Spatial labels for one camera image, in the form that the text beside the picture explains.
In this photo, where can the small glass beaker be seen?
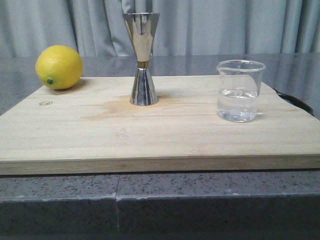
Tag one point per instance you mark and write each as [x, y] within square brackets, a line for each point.
[239, 89]

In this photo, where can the steel double jigger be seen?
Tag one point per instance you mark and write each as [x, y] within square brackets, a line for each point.
[141, 29]

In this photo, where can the wooden cutting board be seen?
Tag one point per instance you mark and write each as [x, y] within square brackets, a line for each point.
[93, 128]

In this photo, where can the grey curtain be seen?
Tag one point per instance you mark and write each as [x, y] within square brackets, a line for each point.
[185, 28]

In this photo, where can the yellow lemon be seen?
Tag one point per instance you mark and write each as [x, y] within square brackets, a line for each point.
[59, 67]

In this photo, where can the black board strap handle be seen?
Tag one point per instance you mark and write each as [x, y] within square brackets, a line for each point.
[295, 101]

